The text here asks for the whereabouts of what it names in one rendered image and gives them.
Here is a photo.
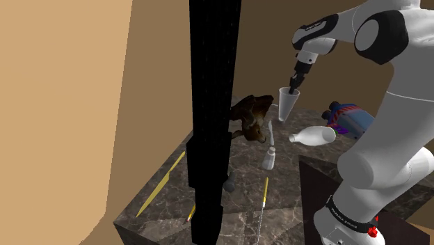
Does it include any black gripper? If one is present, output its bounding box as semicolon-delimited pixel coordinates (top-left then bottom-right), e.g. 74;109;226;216
289;60;313;95

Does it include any yellow pencil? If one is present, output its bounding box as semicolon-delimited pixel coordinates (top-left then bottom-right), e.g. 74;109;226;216
185;203;197;224

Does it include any white cone cup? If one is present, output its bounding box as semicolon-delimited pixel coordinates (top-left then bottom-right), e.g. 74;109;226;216
278;86;301;123

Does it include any brown animal figure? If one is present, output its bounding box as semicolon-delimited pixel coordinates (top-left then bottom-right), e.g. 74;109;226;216
230;94;275;144

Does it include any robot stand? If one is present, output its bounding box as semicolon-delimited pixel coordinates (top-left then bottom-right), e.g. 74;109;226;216
298;155;434;245

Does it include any blue and red toy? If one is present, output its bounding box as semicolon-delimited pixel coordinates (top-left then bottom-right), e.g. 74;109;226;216
321;100;376;141

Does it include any tall black column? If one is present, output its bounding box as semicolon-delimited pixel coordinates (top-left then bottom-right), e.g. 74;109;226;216
185;0;243;245

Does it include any small white shaker bottle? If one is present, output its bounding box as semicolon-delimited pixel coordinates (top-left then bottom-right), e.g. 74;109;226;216
261;145;277;171

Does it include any yellow handled serrated knife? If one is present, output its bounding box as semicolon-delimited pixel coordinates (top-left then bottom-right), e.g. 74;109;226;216
255;176;270;245

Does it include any dark grey shaker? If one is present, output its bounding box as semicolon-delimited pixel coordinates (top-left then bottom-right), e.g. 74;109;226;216
223;171;236;193

